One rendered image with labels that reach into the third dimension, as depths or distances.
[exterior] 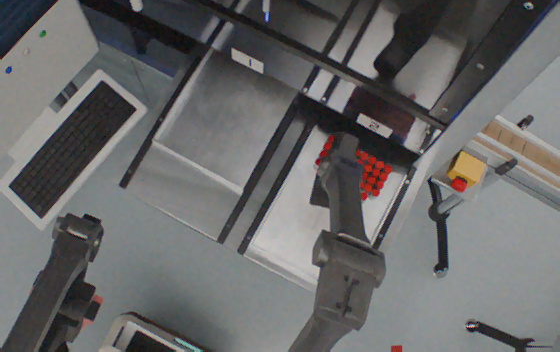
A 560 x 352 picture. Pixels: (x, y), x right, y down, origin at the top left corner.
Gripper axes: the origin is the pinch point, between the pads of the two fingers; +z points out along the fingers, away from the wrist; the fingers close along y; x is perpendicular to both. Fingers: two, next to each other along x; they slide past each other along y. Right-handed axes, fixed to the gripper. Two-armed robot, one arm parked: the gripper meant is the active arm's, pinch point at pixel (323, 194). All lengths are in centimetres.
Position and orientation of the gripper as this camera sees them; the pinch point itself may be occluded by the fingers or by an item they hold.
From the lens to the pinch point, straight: 156.8
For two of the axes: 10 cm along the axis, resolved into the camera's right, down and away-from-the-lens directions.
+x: -9.7, -2.4, 0.1
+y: 2.4, -9.4, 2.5
